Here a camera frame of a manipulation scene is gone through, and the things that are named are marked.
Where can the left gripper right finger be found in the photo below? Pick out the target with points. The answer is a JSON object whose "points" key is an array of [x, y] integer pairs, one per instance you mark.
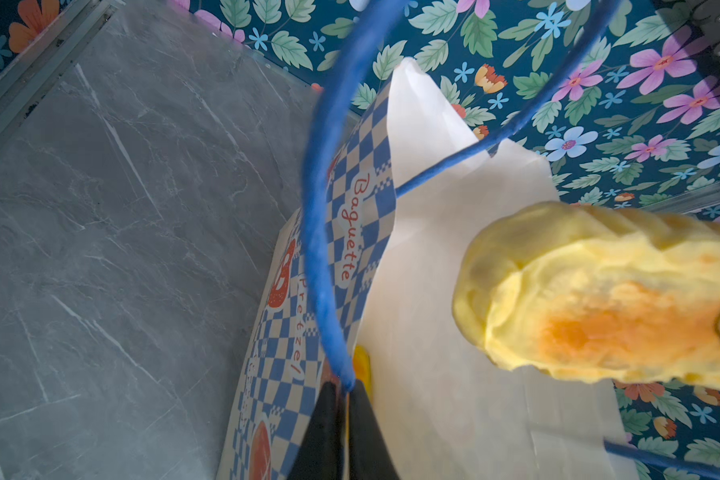
{"points": [[368, 456]]}

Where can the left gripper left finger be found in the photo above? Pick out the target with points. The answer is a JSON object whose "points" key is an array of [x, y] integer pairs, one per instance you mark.
{"points": [[320, 453]]}

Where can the checkered paper bag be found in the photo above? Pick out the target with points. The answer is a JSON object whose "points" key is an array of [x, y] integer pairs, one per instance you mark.
{"points": [[440, 118]]}

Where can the oval orange glazed bun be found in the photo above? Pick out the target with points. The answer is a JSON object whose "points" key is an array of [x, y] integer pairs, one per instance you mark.
{"points": [[363, 369]]}

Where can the sugared bread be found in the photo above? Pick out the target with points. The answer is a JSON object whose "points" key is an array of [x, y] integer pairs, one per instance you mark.
{"points": [[586, 293]]}

